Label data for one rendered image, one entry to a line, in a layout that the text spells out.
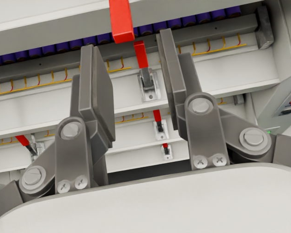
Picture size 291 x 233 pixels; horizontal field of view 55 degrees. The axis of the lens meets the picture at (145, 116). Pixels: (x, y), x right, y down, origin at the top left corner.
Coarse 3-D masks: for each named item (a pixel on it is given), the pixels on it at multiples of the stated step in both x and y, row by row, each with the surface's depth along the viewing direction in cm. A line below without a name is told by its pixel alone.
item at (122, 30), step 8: (112, 0) 17; (120, 0) 17; (128, 0) 18; (112, 8) 17; (120, 8) 17; (128, 8) 17; (112, 16) 17; (120, 16) 17; (128, 16) 16; (112, 24) 16; (120, 24) 16; (128, 24) 16; (112, 32) 16; (120, 32) 16; (128, 32) 16; (120, 40) 16; (128, 40) 16
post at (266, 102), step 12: (288, 0) 33; (288, 12) 33; (288, 24) 34; (288, 84) 39; (252, 96) 52; (264, 96) 46; (276, 96) 43; (264, 108) 47; (276, 108) 48; (264, 120) 54; (276, 120) 55; (288, 120) 56; (276, 132) 63
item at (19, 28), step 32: (0, 0) 22; (32, 0) 22; (64, 0) 21; (96, 0) 21; (160, 0) 22; (192, 0) 22; (224, 0) 23; (256, 0) 24; (0, 32) 22; (32, 32) 23; (64, 32) 24; (96, 32) 25
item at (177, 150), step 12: (168, 144) 77; (180, 144) 77; (108, 156) 78; (120, 156) 78; (132, 156) 78; (144, 156) 78; (156, 156) 77; (168, 156) 77; (180, 156) 77; (24, 168) 80; (108, 168) 78; (120, 168) 78; (132, 168) 78; (12, 180) 76
